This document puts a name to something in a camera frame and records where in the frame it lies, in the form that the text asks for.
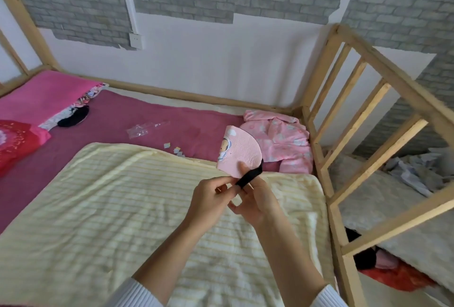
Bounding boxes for person's left hand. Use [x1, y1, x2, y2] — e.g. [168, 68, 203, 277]
[184, 176, 239, 236]

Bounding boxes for person's right hand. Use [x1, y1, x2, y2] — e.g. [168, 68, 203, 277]
[227, 161, 285, 232]

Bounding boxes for pink eye mask black strap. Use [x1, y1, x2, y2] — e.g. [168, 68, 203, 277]
[216, 125, 264, 189]

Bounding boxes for person's right forearm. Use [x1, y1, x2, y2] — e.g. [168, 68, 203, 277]
[255, 219, 328, 300]

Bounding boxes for person's left forearm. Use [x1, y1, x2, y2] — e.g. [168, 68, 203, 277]
[132, 219, 210, 306]

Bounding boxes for pink printed pyjamas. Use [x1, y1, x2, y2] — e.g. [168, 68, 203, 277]
[239, 110, 314, 175]

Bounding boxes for small paper scraps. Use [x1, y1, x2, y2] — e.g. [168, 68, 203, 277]
[163, 142, 186, 158]

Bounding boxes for clear plastic bag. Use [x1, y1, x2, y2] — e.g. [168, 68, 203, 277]
[126, 121, 170, 139]

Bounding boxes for yellow striped blanket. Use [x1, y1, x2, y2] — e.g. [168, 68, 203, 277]
[0, 142, 336, 307]

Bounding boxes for magenta bed sheet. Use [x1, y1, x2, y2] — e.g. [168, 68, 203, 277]
[0, 89, 284, 234]

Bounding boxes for white knit sleeve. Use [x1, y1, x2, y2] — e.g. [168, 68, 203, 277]
[309, 284, 350, 307]
[105, 277, 164, 307]

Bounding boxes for black cloth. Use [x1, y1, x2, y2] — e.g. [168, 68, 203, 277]
[346, 228, 378, 271]

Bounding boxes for grey fluffy blanket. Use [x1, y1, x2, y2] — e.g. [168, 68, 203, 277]
[329, 154, 454, 293]

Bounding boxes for black fabric item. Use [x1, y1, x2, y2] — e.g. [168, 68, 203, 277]
[57, 105, 90, 128]

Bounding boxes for floral print cloth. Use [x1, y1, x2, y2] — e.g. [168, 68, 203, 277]
[38, 83, 109, 131]

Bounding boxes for crumpled white blue cloth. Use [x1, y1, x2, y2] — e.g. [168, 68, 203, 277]
[383, 147, 454, 198]

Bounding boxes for bright pink blanket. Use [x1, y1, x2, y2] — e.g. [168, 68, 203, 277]
[0, 70, 103, 127]

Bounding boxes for red patterned cloth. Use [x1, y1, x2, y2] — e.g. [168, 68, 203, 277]
[0, 120, 52, 178]

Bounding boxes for wooden bed frame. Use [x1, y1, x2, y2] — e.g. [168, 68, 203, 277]
[0, 0, 454, 307]

